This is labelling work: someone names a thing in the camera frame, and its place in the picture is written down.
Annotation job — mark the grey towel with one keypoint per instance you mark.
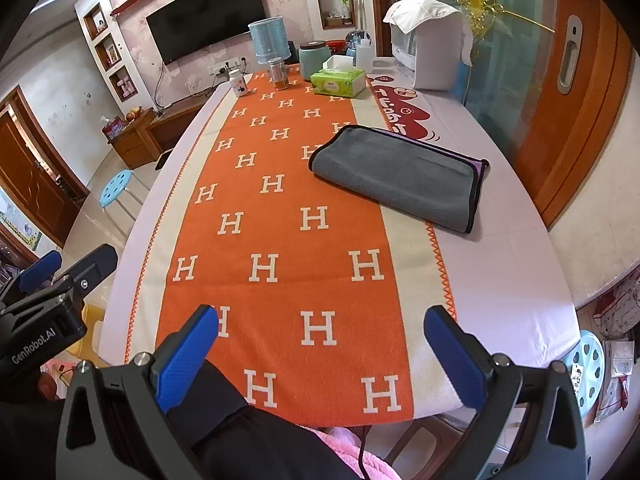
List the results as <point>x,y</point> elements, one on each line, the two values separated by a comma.
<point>400,175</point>

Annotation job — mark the pink fleece garment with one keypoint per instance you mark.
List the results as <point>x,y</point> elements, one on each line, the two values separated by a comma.
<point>370,460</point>

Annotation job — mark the white pill bottle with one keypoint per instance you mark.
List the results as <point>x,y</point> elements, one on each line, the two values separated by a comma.
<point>238,85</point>

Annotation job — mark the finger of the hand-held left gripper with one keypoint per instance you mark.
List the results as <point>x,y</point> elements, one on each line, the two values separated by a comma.
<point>92,262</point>
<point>41,267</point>

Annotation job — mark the wooden sliding door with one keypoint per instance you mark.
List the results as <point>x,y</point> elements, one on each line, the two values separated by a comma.
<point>585,125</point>

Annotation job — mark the wooden television cabinet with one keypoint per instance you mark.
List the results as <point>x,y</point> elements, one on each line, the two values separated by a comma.
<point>150,132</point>

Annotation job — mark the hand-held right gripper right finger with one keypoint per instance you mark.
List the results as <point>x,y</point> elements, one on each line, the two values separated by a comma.
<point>456,360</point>

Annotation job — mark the wall niche shelves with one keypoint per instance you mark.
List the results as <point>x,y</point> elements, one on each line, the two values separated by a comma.
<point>110,52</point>

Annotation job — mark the light blue slotted stool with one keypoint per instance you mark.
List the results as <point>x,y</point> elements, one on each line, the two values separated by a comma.
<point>589,365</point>

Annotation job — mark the white plastic bottle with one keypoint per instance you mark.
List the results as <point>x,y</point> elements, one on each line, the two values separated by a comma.
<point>364,55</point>

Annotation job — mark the black flat television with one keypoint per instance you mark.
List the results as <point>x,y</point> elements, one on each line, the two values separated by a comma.
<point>207,12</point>

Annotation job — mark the dark door mat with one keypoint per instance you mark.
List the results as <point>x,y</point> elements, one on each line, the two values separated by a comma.
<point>163,161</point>

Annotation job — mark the blue water jug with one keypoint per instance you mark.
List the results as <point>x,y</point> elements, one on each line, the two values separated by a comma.
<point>270,40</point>

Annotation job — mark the wooden hinged door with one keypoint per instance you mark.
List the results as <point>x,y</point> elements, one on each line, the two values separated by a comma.
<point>30,170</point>

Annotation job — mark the glass jar with amber contents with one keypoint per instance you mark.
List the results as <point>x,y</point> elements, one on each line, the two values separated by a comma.
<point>279,76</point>

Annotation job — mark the grey plastic chair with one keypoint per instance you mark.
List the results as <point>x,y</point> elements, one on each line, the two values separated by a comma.
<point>425,435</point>

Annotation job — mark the white water dispenser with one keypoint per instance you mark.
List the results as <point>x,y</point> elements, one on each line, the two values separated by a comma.
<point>435,55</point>

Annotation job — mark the person's black clothing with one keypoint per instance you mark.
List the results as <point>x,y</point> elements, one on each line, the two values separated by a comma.
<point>270,450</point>

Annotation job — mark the teal canister with dark lid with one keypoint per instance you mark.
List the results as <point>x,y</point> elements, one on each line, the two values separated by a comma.
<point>315,60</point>

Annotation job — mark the orange patterned blanket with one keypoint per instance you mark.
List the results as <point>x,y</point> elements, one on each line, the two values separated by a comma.
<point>280,240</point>

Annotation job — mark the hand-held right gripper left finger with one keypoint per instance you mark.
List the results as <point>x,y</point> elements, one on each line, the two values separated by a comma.
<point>184,360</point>

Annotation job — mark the green tissue pack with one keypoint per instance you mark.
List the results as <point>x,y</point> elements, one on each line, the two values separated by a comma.
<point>337,82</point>

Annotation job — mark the white cloth cover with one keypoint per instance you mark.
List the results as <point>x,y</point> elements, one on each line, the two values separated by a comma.
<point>420,10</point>

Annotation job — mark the blue round stool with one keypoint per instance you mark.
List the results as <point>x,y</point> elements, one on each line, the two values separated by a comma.
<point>116,187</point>

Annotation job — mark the pile of plastic bags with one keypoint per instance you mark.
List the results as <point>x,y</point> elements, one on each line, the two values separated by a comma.
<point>617,340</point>

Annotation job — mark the red wall shelf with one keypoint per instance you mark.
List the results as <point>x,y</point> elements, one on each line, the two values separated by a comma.
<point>131,1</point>

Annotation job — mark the yellow plastic stool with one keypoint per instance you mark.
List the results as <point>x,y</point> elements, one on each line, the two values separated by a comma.
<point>90,327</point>

